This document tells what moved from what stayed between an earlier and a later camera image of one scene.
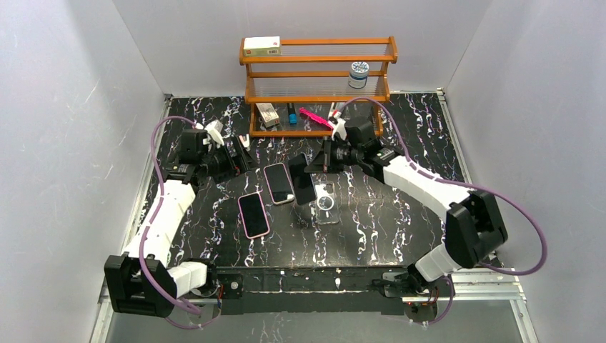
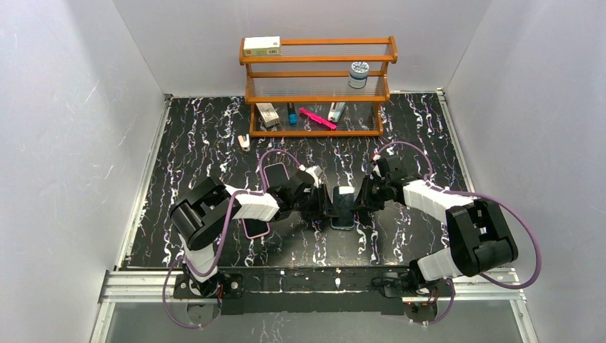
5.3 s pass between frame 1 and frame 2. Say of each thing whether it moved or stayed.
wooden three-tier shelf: stayed
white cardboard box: stayed
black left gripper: moved
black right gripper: moved
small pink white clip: stayed
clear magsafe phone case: moved
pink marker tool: stayed
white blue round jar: stayed
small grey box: stayed
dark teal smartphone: moved
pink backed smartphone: stayed
